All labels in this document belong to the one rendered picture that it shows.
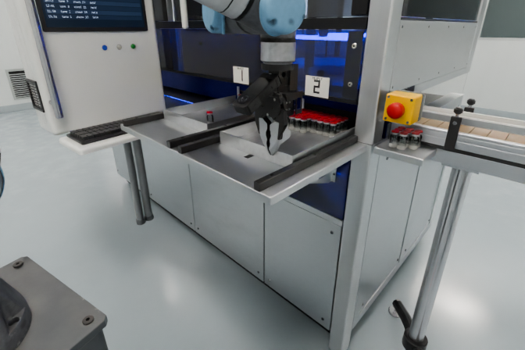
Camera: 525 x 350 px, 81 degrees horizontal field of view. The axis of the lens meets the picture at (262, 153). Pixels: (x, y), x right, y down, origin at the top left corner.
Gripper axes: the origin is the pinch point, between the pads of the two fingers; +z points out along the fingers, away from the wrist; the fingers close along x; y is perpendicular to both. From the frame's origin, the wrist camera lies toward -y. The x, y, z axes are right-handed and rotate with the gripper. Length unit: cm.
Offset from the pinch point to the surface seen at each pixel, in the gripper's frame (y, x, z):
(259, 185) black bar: -11.5, -8.0, 1.9
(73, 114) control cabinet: -18, 88, 4
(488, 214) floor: 186, -34, 90
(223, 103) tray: 30, 54, 2
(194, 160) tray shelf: -11.4, 15.0, 3.6
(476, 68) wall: 489, 47, 23
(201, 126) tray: 2.4, 30.8, 1.1
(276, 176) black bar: -6.4, -8.0, 1.6
